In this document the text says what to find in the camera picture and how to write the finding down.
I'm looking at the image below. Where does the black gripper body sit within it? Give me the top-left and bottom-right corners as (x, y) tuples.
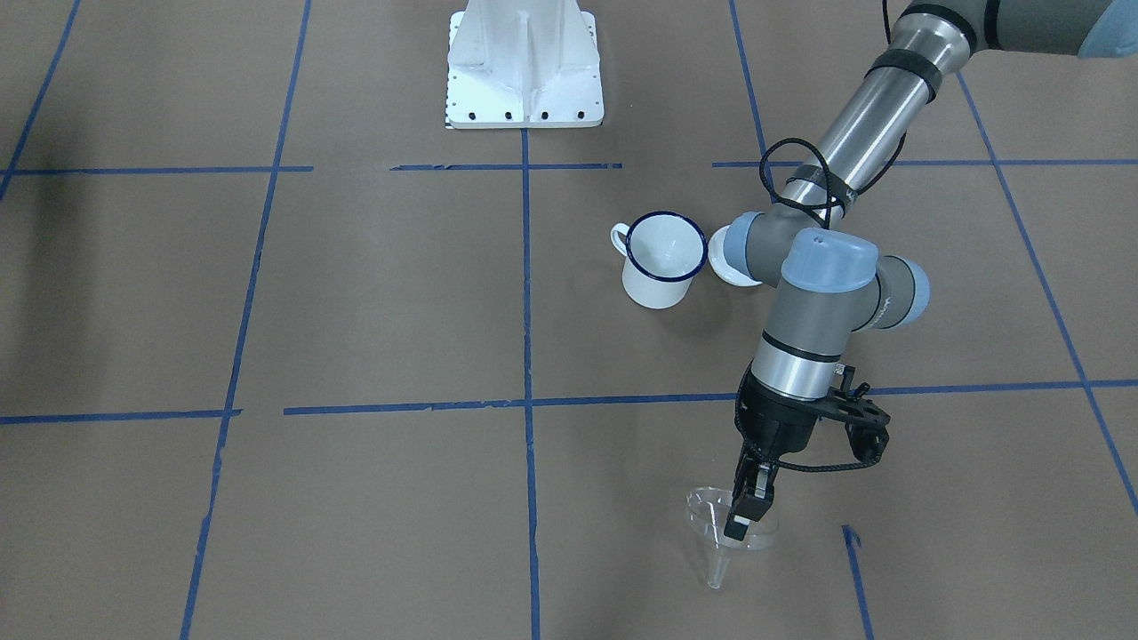
(734, 369), (820, 468)

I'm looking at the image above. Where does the clear plastic funnel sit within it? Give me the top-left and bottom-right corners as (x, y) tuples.
(686, 486), (781, 590)

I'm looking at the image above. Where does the white mug lid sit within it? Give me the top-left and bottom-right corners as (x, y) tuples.
(708, 225), (761, 288)

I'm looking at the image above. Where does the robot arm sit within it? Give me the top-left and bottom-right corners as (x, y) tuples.
(721, 1), (1135, 541)

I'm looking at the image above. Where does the white enamel mug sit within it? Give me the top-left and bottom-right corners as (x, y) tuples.
(610, 211), (709, 309)

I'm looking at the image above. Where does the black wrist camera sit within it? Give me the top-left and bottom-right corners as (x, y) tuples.
(817, 366), (891, 471)

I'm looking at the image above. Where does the white camera stand base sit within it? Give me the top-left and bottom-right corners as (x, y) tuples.
(445, 1), (605, 130)

